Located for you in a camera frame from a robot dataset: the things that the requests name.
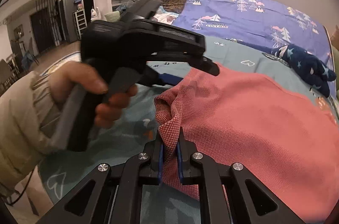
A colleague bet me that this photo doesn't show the teal cartoon blanket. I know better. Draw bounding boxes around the teal cartoon blanket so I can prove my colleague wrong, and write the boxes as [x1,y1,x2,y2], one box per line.
[39,36,338,223]

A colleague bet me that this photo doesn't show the peach pillow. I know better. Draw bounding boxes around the peach pillow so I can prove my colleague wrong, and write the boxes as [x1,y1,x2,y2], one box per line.
[332,25,339,50]

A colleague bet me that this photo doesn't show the pile of grey clothes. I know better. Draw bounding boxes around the pile of grey clothes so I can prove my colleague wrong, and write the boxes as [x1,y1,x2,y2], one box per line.
[113,0,139,15]

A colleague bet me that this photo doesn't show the left hand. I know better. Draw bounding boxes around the left hand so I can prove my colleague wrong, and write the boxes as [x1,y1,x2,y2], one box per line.
[49,61,138,129]

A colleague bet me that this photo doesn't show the green pillow far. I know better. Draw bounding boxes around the green pillow far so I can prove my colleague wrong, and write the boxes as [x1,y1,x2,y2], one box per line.
[332,46,339,96]

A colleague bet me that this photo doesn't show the purple tree-print sheet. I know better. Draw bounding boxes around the purple tree-print sheet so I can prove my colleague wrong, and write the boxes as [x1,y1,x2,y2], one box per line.
[173,0,333,68]

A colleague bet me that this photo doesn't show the beige left sleeve forearm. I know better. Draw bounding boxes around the beige left sleeve forearm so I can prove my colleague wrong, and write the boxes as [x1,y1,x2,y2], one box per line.
[1,72,60,197]

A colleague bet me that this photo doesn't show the pink knit shirt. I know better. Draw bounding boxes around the pink knit shirt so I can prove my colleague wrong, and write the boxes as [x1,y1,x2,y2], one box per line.
[155,67,338,223]

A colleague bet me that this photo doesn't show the white patterned quilt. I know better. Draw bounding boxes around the white patterned quilt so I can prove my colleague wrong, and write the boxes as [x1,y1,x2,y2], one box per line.
[152,6,179,25]

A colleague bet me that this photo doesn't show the white shelf rack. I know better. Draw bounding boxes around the white shelf rack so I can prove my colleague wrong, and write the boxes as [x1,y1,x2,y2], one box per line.
[73,10,87,40]

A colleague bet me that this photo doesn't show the navy star fleece garment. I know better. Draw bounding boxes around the navy star fleece garment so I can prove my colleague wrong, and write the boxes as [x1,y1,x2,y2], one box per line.
[271,44,337,98]

